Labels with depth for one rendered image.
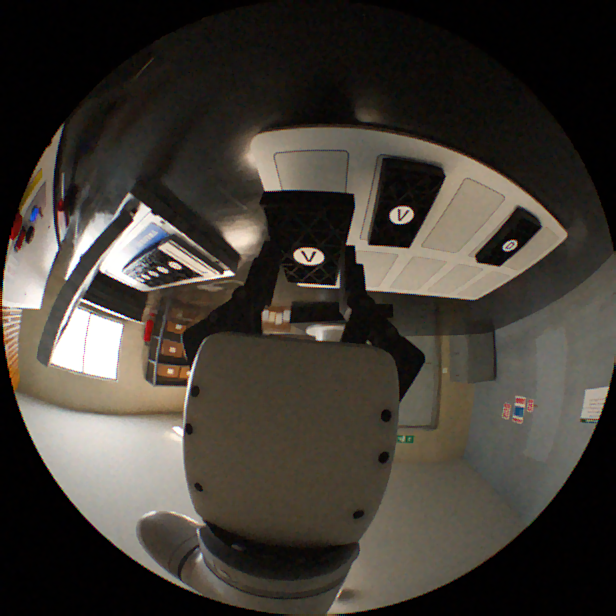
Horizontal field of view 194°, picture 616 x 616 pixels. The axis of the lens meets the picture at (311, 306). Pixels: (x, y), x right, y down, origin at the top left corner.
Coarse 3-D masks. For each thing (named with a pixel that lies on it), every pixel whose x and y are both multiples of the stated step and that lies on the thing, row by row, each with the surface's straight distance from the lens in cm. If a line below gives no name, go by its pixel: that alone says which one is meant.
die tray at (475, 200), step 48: (288, 144) 15; (336, 144) 15; (384, 144) 15; (432, 144) 16; (480, 192) 20; (528, 192) 25; (432, 240) 24; (480, 240) 26; (384, 288) 34; (432, 288) 37; (480, 288) 42
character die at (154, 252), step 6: (156, 246) 31; (150, 252) 32; (156, 252) 32; (162, 252) 31; (156, 258) 34; (162, 258) 34; (168, 258) 32; (174, 258) 31; (168, 264) 34; (174, 264) 33; (180, 264) 32; (174, 270) 36; (180, 270) 35; (186, 270) 34; (192, 270) 33; (186, 276) 37; (192, 276) 36; (198, 276) 35
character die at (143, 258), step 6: (144, 252) 36; (138, 258) 38; (144, 258) 36; (150, 258) 36; (144, 264) 39; (150, 264) 38; (156, 264) 37; (162, 264) 35; (156, 270) 40; (162, 270) 38; (168, 270) 37; (168, 276) 41; (174, 276) 40; (180, 276) 38
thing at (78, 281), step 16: (112, 224) 23; (128, 224) 24; (96, 240) 22; (112, 240) 23; (96, 256) 22; (80, 272) 22; (96, 272) 49; (64, 288) 22; (80, 288) 47; (64, 304) 22; (48, 320) 22; (64, 320) 48; (48, 336) 22; (48, 352) 22
